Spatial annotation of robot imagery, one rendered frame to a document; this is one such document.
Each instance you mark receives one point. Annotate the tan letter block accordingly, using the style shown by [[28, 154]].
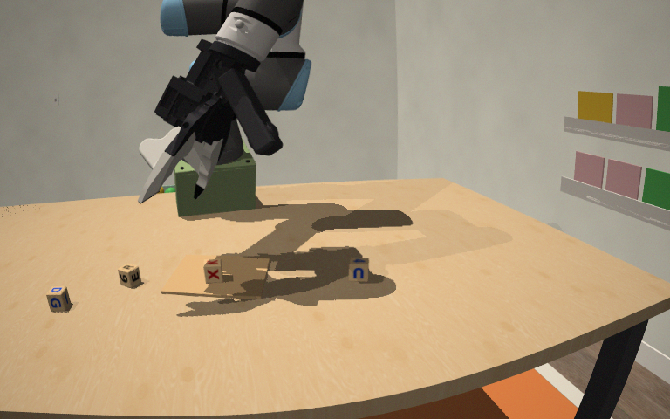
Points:
[[358, 269], [58, 298], [213, 270], [129, 275]]

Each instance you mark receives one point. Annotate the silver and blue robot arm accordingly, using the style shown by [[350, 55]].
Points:
[[279, 83]]

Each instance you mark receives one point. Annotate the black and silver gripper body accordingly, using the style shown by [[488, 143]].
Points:
[[181, 98]]

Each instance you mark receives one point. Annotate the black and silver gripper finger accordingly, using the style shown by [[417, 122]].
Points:
[[203, 159], [162, 155]]

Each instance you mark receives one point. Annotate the tan square mat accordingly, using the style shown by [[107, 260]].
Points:
[[243, 277]]

